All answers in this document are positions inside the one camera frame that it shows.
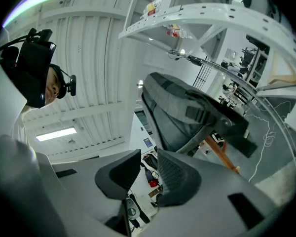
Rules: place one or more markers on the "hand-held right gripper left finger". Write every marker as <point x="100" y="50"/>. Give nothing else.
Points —
<point x="118" y="176"/>

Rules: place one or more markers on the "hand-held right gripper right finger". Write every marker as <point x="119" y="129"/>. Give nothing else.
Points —
<point x="177" y="179"/>

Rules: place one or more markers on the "orange wooden stand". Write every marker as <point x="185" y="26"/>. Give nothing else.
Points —
<point x="219" y="154"/>

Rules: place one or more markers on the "dark grey fabric garment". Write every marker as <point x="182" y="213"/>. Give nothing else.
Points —
<point x="172" y="107"/>

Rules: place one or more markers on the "white wheeled robot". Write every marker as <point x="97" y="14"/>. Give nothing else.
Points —
<point x="132" y="210"/>

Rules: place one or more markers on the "ceiling light panel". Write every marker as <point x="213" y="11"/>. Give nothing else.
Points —
<point x="34" y="1"/>
<point x="56" y="134"/>

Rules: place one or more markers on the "person's face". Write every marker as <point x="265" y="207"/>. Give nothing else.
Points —
<point x="51" y="88"/>

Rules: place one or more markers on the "person's white shirt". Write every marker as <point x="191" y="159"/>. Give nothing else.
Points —
<point x="5" y="102"/>

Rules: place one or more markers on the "plastic bottle red yellow label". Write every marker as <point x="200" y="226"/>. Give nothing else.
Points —
<point x="173" y="31"/>
<point x="151" y="7"/>

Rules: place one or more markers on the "white metal shelving unit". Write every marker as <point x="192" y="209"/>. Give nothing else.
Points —
<point x="212" y="12"/>

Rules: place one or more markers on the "blue wall sign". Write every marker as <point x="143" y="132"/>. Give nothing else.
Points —
<point x="148" y="142"/>

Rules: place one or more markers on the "black head-mounted camera rig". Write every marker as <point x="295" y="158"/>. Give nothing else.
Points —
<point x="32" y="68"/>

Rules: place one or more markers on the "light wooden frame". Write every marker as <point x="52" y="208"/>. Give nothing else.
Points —
<point x="286" y="79"/>

